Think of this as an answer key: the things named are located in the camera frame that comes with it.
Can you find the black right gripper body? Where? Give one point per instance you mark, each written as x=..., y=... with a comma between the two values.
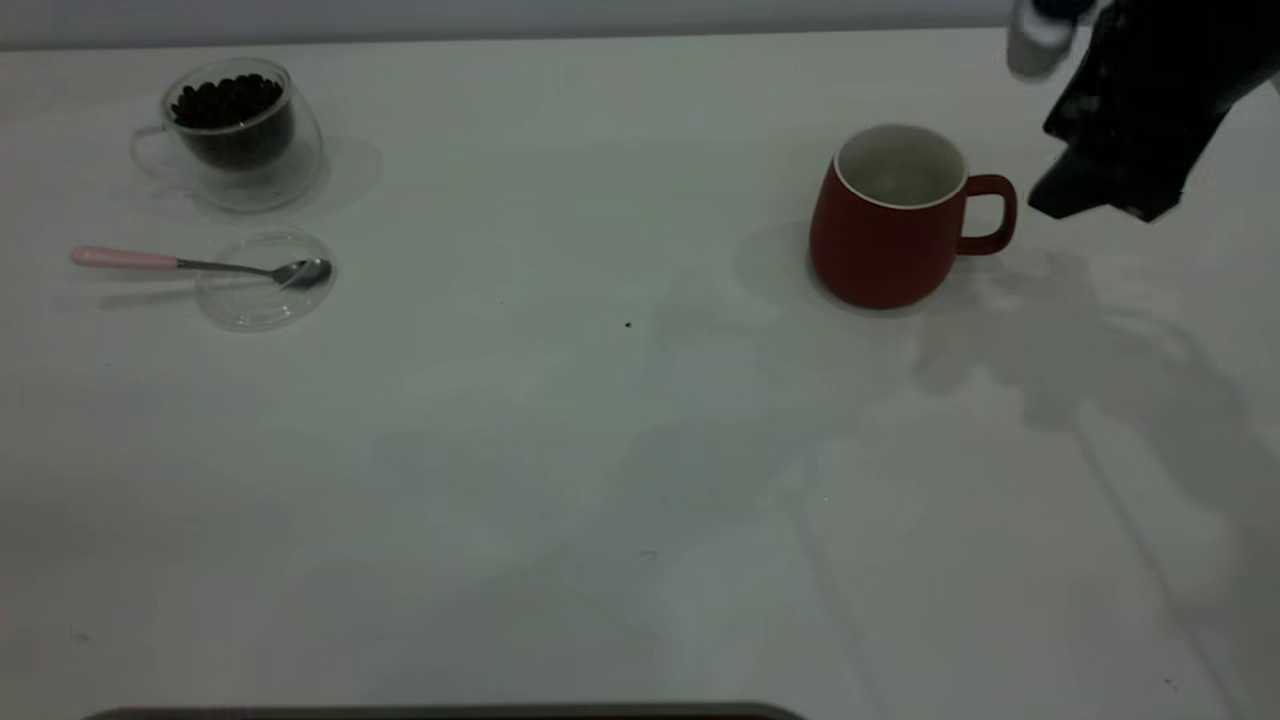
x=1160, y=70

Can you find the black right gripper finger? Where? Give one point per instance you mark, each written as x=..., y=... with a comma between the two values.
x=1075, y=185
x=1150, y=190

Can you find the red ceramic mug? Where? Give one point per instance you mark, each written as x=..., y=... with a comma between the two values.
x=880, y=250

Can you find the pile of coffee beans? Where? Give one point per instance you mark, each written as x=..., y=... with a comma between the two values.
x=228, y=100

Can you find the clear glass saucer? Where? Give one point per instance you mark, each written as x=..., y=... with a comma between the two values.
x=250, y=306

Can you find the white camera housing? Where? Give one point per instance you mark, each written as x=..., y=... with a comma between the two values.
x=1040, y=42

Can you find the clear double-wall glass cup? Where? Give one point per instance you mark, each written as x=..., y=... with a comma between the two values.
x=306, y=150

